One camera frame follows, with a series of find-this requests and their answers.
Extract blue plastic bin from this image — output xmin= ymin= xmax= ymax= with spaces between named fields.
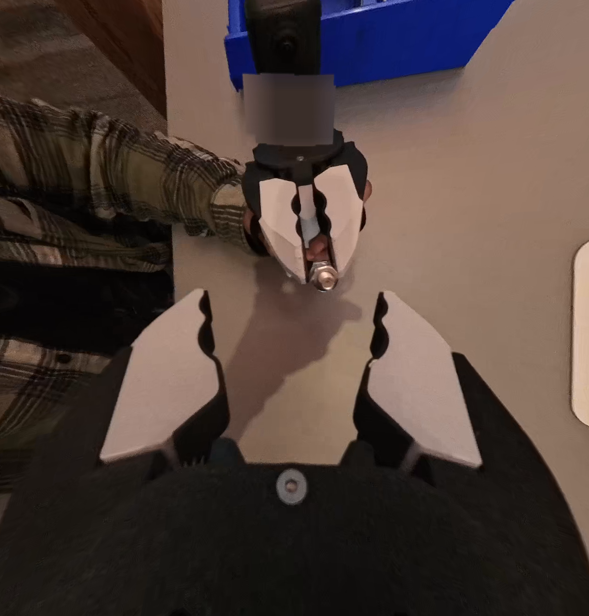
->
xmin=224 ymin=0 xmax=515 ymax=92

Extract person's left hand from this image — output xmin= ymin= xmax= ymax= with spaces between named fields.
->
xmin=243 ymin=207 xmax=272 ymax=256

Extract person's plaid shirt torso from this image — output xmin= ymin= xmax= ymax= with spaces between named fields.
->
xmin=0 ymin=332 xmax=113 ymax=492

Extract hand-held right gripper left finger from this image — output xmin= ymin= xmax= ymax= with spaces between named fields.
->
xmin=99 ymin=289 xmax=230 ymax=470

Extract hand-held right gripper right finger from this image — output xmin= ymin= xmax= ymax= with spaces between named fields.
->
xmin=353 ymin=290 xmax=483 ymax=475

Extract white stand base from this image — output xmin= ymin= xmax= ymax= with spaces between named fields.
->
xmin=571 ymin=237 xmax=589 ymax=429

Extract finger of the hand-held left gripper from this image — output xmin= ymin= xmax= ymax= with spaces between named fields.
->
xmin=316 ymin=165 xmax=366 ymax=277
xmin=258 ymin=177 xmax=308 ymax=286

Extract person's left forearm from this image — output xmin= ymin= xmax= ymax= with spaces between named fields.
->
xmin=0 ymin=91 xmax=257 ymax=257

